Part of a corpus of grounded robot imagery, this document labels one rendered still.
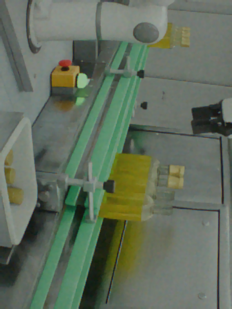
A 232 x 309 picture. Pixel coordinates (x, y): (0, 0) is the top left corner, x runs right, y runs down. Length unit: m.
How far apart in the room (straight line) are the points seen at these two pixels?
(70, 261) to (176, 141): 0.89
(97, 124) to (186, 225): 0.38
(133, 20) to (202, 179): 0.74
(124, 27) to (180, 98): 6.60
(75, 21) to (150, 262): 0.65
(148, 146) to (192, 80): 5.75
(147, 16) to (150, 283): 0.65
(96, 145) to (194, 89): 6.37
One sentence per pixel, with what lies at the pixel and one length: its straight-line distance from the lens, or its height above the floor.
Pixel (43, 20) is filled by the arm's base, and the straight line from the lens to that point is 1.08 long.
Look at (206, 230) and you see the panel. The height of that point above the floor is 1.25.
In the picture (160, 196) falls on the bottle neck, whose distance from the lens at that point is 1.25.
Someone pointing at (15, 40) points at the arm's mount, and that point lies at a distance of 1.01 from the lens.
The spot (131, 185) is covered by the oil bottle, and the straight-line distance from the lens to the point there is 1.25.
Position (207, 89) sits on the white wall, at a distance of 7.53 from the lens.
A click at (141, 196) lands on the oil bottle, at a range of 1.21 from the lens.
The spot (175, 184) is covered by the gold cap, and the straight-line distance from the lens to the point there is 1.29.
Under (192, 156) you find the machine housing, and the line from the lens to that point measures 1.71.
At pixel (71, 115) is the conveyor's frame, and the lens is 1.30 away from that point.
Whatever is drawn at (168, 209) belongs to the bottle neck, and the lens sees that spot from 1.21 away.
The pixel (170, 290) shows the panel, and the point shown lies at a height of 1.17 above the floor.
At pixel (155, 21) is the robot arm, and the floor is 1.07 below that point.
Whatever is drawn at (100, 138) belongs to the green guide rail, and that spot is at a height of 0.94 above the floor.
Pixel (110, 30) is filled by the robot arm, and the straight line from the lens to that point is 1.05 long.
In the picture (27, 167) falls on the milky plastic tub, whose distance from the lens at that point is 1.02.
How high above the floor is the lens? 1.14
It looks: 7 degrees down
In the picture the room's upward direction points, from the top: 96 degrees clockwise
